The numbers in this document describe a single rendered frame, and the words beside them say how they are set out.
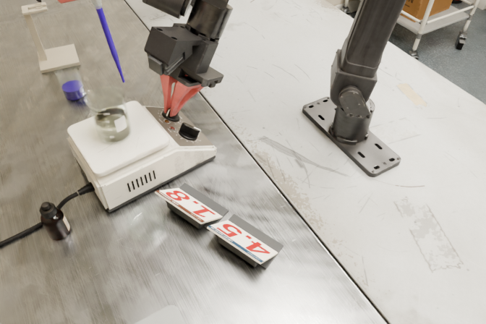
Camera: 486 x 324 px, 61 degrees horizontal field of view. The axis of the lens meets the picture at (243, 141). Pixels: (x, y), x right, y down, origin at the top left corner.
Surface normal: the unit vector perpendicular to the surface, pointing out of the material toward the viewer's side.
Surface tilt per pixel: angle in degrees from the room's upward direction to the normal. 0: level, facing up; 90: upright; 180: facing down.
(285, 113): 0
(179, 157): 90
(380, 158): 0
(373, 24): 90
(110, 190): 90
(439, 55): 0
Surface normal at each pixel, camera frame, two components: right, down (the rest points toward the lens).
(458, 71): 0.01, -0.70
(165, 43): -0.40, 0.24
